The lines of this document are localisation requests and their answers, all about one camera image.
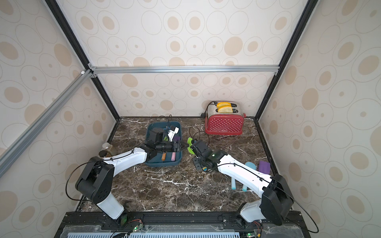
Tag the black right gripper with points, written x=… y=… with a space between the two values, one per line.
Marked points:
x=195 y=148

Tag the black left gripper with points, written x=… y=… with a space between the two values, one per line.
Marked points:
x=183 y=147

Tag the purple shovel pink handle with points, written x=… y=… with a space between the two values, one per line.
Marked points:
x=264 y=167
x=176 y=142

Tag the green shovel orange handle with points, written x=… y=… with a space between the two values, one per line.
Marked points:
x=164 y=147

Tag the light blue shovel mint handle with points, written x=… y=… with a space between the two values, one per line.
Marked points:
x=233 y=184

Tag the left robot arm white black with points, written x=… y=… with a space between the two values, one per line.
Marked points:
x=96 y=179

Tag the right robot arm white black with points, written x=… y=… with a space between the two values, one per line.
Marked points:
x=276 y=199

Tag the teal plastic storage box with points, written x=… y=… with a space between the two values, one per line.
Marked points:
x=155 y=159

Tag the red polka dot toaster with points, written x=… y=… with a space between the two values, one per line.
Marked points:
x=224 y=124

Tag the front bread slice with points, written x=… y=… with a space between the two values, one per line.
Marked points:
x=225 y=109

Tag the bread slice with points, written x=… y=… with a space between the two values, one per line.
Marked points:
x=223 y=104
x=225 y=109

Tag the back bread slice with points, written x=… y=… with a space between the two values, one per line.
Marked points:
x=223 y=104

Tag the glass spice jar silver lid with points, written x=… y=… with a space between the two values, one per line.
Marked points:
x=109 y=148

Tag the dark amber glass jar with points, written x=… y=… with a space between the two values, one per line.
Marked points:
x=104 y=154

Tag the silver aluminium crossbar back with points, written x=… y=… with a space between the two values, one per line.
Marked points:
x=182 y=69

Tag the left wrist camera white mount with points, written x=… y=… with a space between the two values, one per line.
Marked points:
x=173 y=130

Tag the black corner frame post right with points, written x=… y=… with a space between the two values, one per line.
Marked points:
x=297 y=33

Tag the black corner frame post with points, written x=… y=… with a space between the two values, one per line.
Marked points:
x=297 y=33
x=57 y=13

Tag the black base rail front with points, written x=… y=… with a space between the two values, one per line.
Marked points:
x=179 y=225

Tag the silver aluminium rail left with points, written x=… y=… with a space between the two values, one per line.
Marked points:
x=21 y=144

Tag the black corner frame post left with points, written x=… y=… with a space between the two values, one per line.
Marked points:
x=57 y=13

